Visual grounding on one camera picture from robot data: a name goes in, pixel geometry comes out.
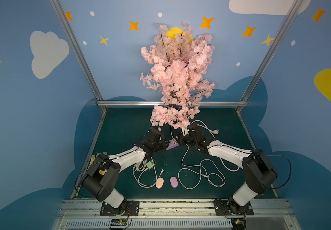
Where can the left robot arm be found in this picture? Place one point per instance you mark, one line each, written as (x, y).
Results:
(101, 176)

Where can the green USB charger adapter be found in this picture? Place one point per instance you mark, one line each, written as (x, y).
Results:
(150, 165)

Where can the pink artificial blossom tree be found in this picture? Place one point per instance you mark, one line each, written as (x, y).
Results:
(178, 66)

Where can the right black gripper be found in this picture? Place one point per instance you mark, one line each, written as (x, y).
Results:
(190, 138)

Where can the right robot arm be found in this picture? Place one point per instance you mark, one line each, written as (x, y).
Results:
(259, 172)

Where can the green circuit board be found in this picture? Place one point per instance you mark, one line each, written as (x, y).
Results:
(118, 223)

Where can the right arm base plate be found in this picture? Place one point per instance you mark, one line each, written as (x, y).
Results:
(231, 208)

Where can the purple power strip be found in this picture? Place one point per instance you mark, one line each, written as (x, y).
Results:
(172, 144)

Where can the yellow work glove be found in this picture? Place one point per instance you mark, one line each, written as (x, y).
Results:
(99, 157)

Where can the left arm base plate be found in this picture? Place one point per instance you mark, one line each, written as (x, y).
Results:
(127, 207)

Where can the aluminium front rail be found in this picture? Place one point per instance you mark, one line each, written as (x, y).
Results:
(177, 214)

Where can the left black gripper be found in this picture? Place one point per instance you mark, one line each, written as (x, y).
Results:
(160, 140)

